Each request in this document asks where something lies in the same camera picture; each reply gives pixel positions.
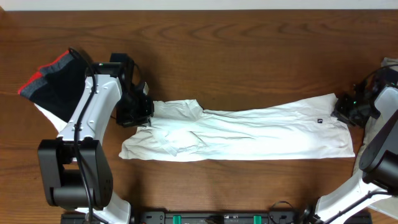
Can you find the white Puma t-shirt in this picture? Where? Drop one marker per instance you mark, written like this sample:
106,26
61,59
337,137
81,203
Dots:
182,131

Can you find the folded black garment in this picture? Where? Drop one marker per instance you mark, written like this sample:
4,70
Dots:
59,92

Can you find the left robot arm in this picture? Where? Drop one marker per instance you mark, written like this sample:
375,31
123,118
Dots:
75,172

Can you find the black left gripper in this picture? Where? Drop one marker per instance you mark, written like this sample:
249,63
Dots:
145,117

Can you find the grey khaki garment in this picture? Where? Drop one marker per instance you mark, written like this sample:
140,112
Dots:
377,159

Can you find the folded red garment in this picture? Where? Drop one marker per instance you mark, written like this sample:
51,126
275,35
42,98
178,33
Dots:
45,70

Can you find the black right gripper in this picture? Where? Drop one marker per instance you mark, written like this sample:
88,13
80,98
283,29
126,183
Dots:
341,112

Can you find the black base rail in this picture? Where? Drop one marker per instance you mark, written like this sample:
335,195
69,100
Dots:
276,215

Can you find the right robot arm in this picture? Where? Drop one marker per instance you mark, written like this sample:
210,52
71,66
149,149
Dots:
345,201

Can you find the folded white garment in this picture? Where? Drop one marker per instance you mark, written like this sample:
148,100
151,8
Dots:
58,123

